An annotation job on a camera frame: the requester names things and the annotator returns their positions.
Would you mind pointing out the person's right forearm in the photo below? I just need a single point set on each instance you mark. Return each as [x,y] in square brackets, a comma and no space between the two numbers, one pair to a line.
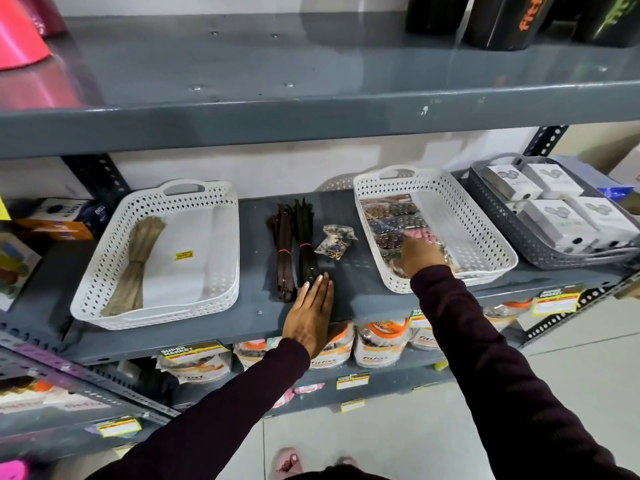
[500,384]

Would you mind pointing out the yellow sticker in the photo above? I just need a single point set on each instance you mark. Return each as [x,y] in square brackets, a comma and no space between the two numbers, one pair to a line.
[183,255]

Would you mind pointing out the dark green stick bundle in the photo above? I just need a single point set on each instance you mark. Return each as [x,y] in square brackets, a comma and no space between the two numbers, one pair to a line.
[305,239]

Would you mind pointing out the row of orange-lidded jars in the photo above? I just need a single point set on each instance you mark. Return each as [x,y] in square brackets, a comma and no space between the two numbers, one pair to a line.
[380,344]

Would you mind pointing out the white printed carton box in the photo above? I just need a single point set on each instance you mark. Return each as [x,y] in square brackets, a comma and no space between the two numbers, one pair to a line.
[510,178]
[557,222]
[552,178]
[605,217]

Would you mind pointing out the plain black bottle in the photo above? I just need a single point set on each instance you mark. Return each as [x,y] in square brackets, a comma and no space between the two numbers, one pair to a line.
[435,12]

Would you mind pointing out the colourful toy box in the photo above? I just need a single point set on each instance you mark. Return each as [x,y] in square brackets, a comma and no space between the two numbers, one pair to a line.
[15,269]

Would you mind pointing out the white perforated plastic basket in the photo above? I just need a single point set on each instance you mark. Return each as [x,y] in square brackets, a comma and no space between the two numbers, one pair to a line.
[465,234]

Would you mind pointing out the brown stick bundle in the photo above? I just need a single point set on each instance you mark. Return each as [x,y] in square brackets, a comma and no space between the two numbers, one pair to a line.
[284,254]

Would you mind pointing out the person's pink slipper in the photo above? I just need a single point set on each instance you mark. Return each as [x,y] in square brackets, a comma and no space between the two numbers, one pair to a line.
[289,462]

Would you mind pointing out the grey perforated plastic basket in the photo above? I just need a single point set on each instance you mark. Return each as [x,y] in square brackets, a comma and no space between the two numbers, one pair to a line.
[505,219]

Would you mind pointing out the yellow price label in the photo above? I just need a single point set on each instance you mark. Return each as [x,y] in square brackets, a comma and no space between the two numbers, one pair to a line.
[556,303]
[192,350]
[119,427]
[352,405]
[352,381]

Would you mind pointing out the dark pink plastic container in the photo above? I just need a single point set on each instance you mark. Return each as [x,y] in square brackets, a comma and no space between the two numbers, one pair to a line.
[47,12]

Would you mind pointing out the orange and black box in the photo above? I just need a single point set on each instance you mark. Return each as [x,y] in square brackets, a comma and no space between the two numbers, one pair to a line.
[55,219]

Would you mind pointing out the person's right hand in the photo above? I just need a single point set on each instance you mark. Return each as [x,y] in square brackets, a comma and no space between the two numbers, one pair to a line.
[422,257]

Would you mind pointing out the person's left hand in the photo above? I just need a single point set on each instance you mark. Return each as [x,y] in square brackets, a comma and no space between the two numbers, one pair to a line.
[310,319]

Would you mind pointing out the tan stick bundle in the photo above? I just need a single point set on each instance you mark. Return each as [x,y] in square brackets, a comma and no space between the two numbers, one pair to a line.
[137,259]

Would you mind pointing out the black bottle orange print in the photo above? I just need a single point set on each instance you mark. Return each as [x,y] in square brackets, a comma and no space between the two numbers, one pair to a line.
[505,19]

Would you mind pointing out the person's right fingers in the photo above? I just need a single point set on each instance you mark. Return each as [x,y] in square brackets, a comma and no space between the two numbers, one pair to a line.
[417,243]

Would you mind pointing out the yellow tag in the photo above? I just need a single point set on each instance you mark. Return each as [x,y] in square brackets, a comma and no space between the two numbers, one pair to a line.
[3,209]

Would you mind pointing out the grey metal shelving rack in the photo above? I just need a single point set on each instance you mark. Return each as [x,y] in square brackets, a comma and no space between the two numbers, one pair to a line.
[320,79]

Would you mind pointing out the black bottle green print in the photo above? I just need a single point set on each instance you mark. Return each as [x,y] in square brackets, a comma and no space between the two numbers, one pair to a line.
[607,19]

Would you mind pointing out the grey side shelving rack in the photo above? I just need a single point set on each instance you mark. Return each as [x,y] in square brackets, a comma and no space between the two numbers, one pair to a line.
[75,394]

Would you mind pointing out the blue packet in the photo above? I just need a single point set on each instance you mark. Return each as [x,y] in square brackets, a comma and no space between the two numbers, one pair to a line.
[616,192]

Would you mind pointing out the person's left forearm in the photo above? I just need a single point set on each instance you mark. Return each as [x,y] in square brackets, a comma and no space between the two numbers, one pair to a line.
[225,419]

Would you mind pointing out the small clear bead packet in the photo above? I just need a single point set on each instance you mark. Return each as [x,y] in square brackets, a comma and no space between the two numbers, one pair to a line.
[336,242]

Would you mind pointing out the white perforated basket with sticker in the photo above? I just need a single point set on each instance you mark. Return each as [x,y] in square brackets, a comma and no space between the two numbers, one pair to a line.
[210,244]

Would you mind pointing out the person's left little finger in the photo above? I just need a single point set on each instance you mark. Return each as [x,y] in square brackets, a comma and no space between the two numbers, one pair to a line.
[303,294]

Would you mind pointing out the pile of bead packets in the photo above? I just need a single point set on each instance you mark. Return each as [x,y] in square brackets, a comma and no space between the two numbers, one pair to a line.
[387,225]

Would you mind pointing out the person's left middle finger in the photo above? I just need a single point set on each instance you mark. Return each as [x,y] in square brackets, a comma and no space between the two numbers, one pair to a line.
[323,289]

